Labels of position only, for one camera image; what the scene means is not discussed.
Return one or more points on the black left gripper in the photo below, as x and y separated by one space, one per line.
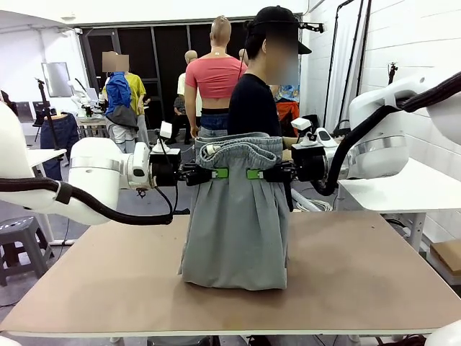
165 174

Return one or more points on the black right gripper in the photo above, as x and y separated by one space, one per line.
308 164

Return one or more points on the grey shorts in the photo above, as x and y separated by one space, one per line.
234 234

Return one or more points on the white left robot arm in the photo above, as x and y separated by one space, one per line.
93 169

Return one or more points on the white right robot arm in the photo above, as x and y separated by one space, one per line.
378 151

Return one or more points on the seated person in background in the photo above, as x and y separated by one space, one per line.
179 111

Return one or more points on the mannequin in floral shirt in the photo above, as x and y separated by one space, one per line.
288 108

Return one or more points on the person in black t-shirt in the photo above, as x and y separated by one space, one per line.
252 108

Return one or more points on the mannequin in red top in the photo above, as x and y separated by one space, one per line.
212 77

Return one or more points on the mannequin in yellow shirt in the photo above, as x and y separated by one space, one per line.
138 90

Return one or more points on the person in blue jacket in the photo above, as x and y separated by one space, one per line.
117 93

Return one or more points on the bald mannequin cream shirt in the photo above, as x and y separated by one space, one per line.
191 59

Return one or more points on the white curtain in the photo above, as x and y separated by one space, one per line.
344 72

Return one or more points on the large white side table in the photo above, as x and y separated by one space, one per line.
407 191

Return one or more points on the dark blue jeans stand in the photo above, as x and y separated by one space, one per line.
57 133

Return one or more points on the black bent pipe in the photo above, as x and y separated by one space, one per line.
336 32

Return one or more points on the black cap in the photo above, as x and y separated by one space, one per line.
273 16

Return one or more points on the black tripod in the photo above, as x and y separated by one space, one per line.
48 115

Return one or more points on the grey framed board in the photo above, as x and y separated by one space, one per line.
57 79

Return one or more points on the black white shoe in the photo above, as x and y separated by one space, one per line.
259 341

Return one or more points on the black monitor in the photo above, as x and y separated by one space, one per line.
23 111

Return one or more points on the grey plastic stool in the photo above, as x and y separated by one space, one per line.
21 234

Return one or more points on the cardboard box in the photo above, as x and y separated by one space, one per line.
448 254

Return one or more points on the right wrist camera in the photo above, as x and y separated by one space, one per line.
300 124

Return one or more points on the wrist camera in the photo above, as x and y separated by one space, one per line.
300 124
165 129

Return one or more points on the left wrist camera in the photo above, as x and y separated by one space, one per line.
165 129

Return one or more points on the head mounted camera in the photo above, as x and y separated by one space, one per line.
313 26

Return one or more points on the small wall mounted camera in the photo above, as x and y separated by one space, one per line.
393 70

